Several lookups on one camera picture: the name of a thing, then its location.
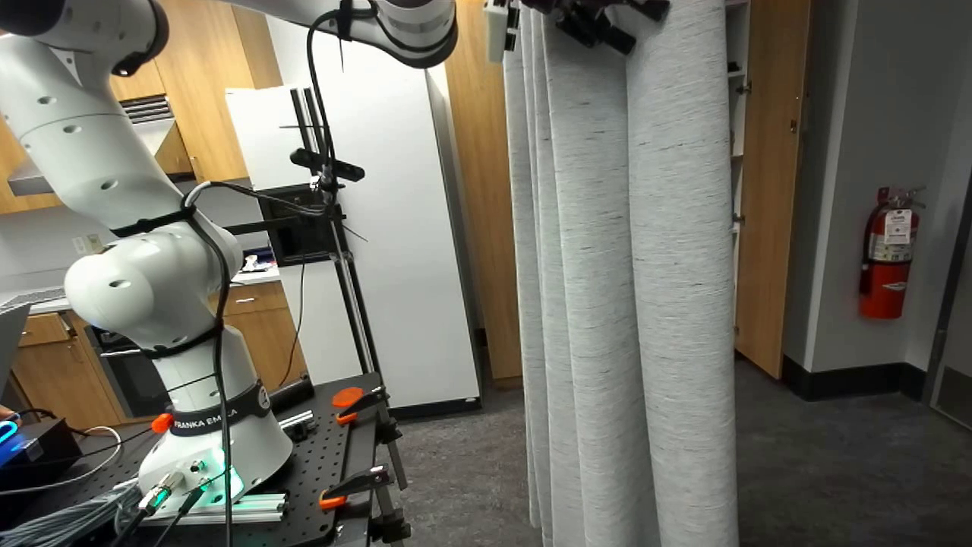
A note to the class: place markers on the range hood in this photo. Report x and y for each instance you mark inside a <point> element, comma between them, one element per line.
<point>156,125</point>

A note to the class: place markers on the grey white curtain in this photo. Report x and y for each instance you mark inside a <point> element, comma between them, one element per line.
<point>653,304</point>

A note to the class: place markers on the red fire extinguisher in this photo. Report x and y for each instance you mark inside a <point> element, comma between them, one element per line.
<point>887,258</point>

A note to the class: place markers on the wooden wall cabinets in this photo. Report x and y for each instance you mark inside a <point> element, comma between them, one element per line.
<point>205,83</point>

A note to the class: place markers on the built-in oven door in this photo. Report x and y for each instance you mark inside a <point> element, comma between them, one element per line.
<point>133,380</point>

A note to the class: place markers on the orange black clamp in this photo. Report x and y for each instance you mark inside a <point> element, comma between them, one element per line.
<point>357,404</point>
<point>353,486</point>

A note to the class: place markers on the wooden base cabinets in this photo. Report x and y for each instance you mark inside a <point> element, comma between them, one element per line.
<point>262,327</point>

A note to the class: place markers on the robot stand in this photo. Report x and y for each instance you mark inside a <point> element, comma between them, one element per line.
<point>319,471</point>

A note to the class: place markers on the black box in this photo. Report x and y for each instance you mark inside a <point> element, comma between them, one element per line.
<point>42,448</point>

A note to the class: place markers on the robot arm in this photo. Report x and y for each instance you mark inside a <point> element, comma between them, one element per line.
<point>114,152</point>

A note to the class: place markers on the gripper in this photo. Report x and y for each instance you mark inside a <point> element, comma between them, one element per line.
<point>548,4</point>

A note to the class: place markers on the white refrigerator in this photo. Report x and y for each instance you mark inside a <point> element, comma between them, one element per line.
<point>410,228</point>

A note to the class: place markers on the wall socket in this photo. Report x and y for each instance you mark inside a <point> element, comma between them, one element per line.
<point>87,244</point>

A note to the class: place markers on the camera on tripod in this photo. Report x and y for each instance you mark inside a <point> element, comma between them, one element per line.
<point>334,171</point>

